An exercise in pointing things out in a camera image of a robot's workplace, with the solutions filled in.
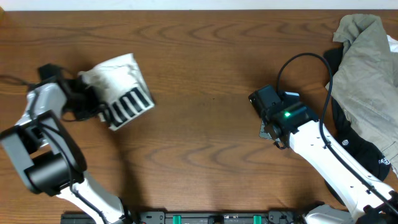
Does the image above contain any white t-shirt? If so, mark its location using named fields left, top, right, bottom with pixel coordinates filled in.
left=78, top=53, right=155, bottom=131

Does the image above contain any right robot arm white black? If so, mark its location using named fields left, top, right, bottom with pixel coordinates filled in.
left=251, top=98, right=397, bottom=223

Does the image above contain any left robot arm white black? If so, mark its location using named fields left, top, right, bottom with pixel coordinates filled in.
left=1, top=83, right=133, bottom=223

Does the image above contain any black garment with logo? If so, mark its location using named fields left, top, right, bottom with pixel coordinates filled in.
left=323, top=46, right=391, bottom=197

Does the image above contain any grey khaki garment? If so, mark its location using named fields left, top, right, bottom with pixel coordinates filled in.
left=325, top=13, right=398, bottom=175

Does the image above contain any white garment in pile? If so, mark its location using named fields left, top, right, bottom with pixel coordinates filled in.
left=387, top=35, right=398, bottom=53

